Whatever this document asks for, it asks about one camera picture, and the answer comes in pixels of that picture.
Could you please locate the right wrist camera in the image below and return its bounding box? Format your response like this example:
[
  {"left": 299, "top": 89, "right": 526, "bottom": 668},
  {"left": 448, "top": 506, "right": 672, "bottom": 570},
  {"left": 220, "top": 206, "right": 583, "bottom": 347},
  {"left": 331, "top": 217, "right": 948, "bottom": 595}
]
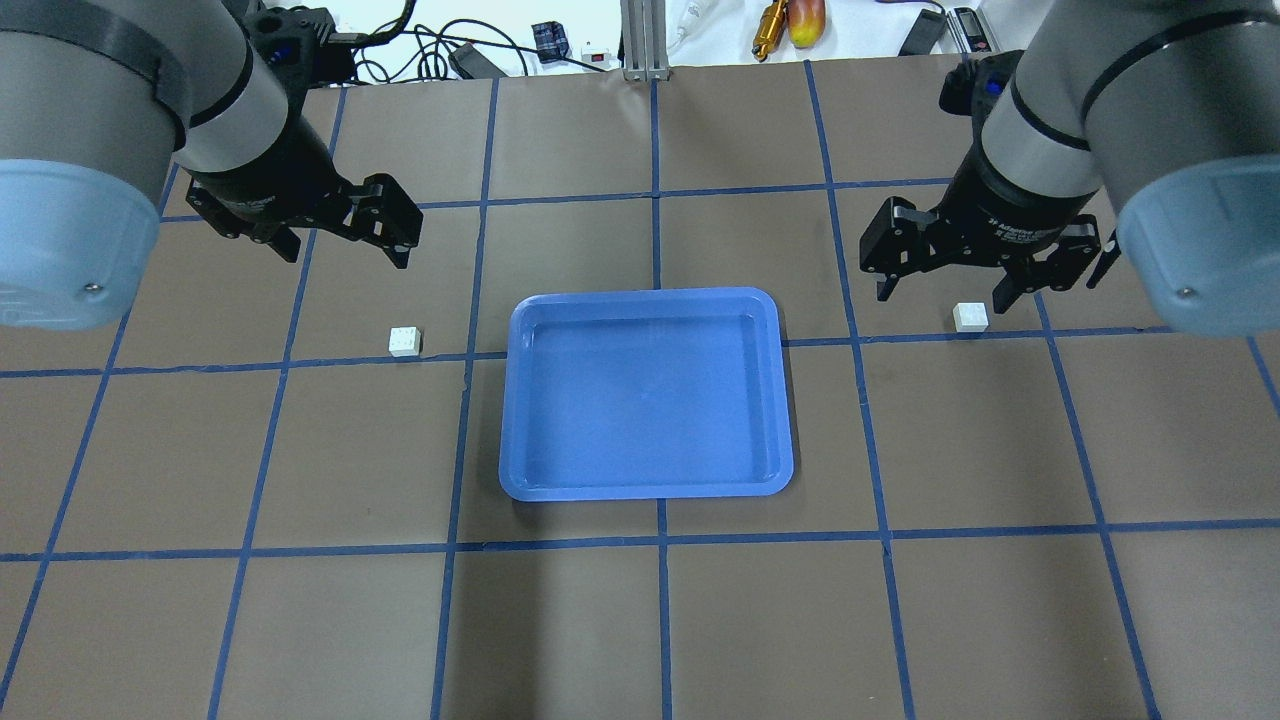
[{"left": 938, "top": 49, "right": 1025, "bottom": 126}]

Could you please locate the brass cylinder tool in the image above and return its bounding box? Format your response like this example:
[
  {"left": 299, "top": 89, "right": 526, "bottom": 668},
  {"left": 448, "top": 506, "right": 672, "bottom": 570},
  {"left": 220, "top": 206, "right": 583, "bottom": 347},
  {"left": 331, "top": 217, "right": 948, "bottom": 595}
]
[{"left": 751, "top": 0, "right": 788, "bottom": 63}]

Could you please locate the black power adapter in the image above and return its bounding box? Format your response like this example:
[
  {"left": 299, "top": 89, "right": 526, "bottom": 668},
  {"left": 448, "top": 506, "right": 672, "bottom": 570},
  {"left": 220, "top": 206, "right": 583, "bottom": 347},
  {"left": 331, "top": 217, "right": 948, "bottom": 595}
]
[{"left": 448, "top": 44, "right": 508, "bottom": 79}]

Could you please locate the aluminium frame post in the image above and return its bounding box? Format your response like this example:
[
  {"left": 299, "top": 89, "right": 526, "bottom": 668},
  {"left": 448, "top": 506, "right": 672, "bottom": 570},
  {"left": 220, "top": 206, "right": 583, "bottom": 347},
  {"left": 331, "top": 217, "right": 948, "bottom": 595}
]
[{"left": 618, "top": 0, "right": 671, "bottom": 83}]

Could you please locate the blue plastic tray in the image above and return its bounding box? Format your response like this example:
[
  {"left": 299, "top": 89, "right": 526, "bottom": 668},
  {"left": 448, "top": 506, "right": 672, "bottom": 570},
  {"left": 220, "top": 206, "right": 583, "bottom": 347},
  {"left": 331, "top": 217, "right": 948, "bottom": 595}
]
[{"left": 498, "top": 287, "right": 795, "bottom": 502}]

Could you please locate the white block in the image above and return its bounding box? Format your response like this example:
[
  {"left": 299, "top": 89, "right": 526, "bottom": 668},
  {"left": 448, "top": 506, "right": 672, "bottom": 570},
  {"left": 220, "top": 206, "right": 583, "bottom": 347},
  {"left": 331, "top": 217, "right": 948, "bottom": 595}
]
[
  {"left": 951, "top": 302, "right": 989, "bottom": 334},
  {"left": 387, "top": 325, "right": 422, "bottom": 357}
]

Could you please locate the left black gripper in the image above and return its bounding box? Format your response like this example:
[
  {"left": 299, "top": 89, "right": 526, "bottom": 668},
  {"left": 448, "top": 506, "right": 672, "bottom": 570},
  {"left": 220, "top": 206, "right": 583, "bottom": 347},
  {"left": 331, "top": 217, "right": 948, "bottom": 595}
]
[{"left": 186, "top": 129, "right": 422, "bottom": 270}]

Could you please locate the toy mango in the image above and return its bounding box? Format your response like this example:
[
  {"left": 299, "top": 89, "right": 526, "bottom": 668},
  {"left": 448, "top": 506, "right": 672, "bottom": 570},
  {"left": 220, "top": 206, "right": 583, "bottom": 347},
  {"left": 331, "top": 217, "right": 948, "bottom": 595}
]
[{"left": 787, "top": 0, "right": 827, "bottom": 49}]

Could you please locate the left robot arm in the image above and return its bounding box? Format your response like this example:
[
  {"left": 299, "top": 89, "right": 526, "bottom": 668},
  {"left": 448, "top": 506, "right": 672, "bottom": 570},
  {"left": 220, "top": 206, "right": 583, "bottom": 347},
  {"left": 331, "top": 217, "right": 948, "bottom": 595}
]
[{"left": 1, "top": 1, "right": 422, "bottom": 331}]

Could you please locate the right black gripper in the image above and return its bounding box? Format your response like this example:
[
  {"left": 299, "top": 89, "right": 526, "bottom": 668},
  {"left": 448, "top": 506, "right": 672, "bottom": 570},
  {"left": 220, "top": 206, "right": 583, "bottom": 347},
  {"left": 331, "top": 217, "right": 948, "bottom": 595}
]
[{"left": 860, "top": 150, "right": 1102, "bottom": 314}]

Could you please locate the black remote device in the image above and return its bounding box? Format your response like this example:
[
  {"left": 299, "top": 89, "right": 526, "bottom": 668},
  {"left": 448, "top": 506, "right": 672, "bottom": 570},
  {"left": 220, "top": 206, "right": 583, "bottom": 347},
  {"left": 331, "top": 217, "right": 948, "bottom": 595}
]
[{"left": 899, "top": 9, "right": 948, "bottom": 56}]

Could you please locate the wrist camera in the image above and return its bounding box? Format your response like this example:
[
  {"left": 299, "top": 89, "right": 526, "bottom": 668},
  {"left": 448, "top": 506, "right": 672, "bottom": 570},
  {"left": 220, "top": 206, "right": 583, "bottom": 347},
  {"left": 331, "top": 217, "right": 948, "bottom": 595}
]
[
  {"left": 244, "top": 6, "right": 357, "bottom": 88},
  {"left": 938, "top": 49, "right": 1025, "bottom": 126}
]

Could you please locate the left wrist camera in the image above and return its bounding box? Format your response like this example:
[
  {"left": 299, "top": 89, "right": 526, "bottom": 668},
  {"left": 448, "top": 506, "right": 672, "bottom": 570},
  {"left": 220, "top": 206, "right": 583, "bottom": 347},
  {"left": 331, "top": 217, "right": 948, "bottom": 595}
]
[{"left": 244, "top": 6, "right": 357, "bottom": 88}]

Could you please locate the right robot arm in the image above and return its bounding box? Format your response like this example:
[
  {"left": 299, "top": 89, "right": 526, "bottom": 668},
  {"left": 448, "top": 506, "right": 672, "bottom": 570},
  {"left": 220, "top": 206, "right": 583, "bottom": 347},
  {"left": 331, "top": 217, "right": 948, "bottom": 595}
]
[{"left": 858, "top": 1, "right": 1279, "bottom": 336}]

